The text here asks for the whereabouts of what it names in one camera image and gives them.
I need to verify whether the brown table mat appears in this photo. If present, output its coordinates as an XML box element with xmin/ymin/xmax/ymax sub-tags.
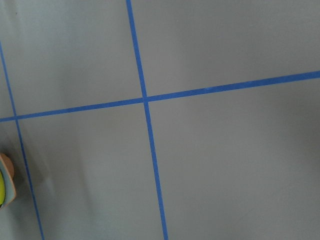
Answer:
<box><xmin>0</xmin><ymin>0</ymin><xmax>320</xmax><ymax>240</ymax></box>

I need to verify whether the yellow banana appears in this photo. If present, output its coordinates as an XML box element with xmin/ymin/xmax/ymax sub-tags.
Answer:
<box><xmin>0</xmin><ymin>173</ymin><xmax>6</xmax><ymax>206</ymax></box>

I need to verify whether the grey square ceramic plate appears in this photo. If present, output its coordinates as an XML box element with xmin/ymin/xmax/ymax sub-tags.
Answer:
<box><xmin>0</xmin><ymin>153</ymin><xmax>17</xmax><ymax>209</ymax></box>

